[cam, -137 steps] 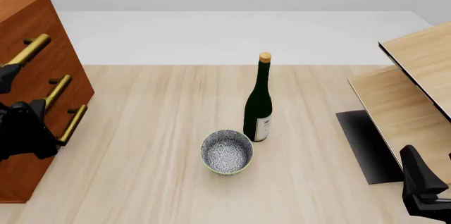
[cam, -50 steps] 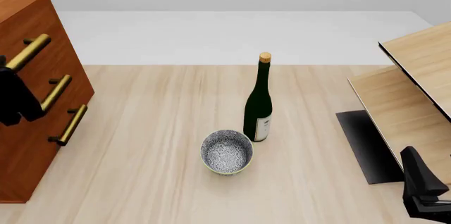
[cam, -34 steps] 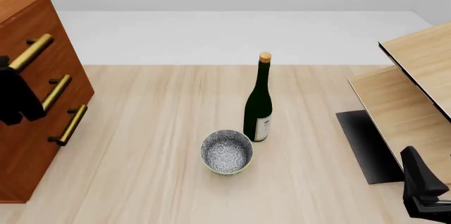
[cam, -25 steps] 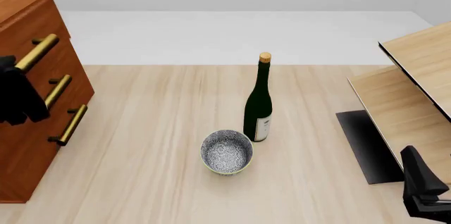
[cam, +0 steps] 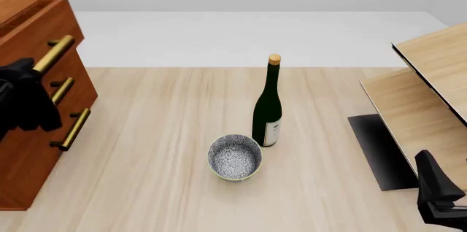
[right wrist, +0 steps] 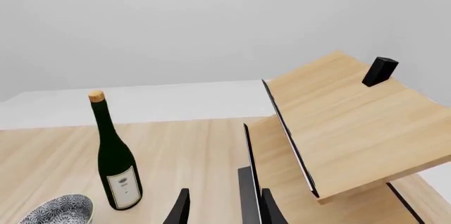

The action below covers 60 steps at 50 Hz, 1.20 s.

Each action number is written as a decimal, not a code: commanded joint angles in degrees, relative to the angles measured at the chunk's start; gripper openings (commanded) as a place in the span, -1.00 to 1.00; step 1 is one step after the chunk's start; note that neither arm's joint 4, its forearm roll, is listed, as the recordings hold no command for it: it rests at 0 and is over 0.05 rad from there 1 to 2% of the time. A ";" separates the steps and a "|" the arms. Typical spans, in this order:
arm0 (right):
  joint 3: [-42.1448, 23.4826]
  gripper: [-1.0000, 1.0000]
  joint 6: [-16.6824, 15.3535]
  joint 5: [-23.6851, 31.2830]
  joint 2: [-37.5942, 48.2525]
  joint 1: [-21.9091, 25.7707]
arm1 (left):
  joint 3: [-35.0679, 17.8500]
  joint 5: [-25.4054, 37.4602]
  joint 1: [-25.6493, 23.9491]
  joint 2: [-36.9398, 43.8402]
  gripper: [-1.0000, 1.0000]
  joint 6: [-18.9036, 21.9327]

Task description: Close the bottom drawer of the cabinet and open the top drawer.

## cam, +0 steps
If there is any blue patterned bowl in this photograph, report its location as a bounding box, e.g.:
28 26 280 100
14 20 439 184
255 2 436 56
207 134 263 184

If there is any wooden cabinet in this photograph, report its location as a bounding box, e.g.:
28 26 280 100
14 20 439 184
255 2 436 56
0 0 99 212

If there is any pale wood two-tier rack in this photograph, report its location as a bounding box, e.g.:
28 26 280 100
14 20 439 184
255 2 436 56
347 20 467 192

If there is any wooden drawer with short handle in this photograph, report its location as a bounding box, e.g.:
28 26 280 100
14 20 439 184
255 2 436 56
36 47 96 140

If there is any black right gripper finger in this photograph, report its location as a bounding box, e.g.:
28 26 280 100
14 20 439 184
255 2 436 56
414 149 466 206

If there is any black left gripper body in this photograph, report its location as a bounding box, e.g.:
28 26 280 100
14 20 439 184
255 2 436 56
0 63 19 142

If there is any dark green wine bottle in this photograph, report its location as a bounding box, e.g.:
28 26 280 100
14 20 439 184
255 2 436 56
251 61 284 148

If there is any long brass drawer handle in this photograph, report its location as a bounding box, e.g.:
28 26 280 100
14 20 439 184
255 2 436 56
32 34 76 76
49 107 92 152

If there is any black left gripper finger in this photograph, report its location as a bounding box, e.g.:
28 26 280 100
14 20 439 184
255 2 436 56
14 58 63 132

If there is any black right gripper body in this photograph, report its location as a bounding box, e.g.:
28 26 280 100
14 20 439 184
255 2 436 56
417 200 467 229

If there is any wooden drawer with long handle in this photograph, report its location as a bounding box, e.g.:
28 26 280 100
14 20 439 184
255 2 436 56
0 78 99 212
0 0 85 80

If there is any short brass drawer handle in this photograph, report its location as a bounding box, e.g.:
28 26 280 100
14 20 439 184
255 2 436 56
50 77 76 107

